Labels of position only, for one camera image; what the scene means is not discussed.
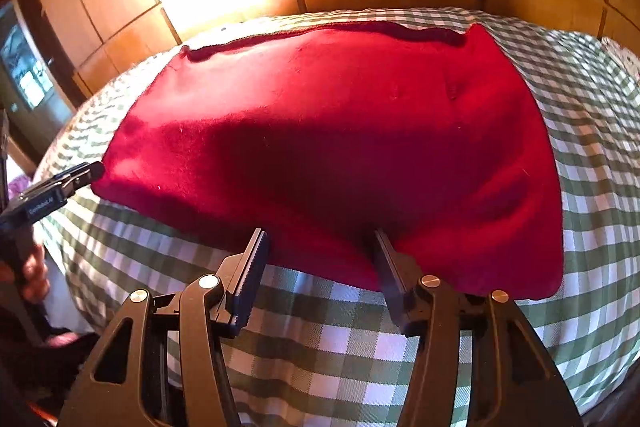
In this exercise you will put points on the red knit garment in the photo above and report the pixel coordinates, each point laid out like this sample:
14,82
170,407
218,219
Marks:
325,147

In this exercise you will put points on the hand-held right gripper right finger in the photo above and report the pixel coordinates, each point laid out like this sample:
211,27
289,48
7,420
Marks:
395,279

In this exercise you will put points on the green checked blanket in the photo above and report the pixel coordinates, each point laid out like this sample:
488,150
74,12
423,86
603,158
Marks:
325,367

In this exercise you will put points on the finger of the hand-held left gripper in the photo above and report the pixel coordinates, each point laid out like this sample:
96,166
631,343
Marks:
75,174

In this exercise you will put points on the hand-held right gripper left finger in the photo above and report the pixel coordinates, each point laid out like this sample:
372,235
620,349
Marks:
250,278

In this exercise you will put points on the glass window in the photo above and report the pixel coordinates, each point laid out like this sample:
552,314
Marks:
25,72

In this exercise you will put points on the person's left hand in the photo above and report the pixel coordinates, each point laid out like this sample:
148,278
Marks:
37,272

